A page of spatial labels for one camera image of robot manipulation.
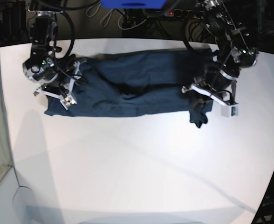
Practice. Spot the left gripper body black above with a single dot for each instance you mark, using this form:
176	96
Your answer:
214	79

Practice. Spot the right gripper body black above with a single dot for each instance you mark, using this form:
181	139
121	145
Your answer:
60	81

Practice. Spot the dark blue t-shirt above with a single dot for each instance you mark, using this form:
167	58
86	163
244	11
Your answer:
136	84

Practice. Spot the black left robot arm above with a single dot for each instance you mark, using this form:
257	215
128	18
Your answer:
233	51

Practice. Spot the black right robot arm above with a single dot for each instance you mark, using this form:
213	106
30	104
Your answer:
43	36

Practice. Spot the blue plastic box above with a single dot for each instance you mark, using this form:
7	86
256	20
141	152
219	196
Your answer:
134	4

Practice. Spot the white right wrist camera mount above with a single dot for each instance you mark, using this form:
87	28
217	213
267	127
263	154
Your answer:
66	102

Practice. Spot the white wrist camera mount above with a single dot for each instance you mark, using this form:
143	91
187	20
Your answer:
229	108
66	102

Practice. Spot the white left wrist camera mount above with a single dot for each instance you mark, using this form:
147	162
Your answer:
229	108

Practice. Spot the black power strip red switch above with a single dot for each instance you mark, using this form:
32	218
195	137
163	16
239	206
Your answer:
183	13

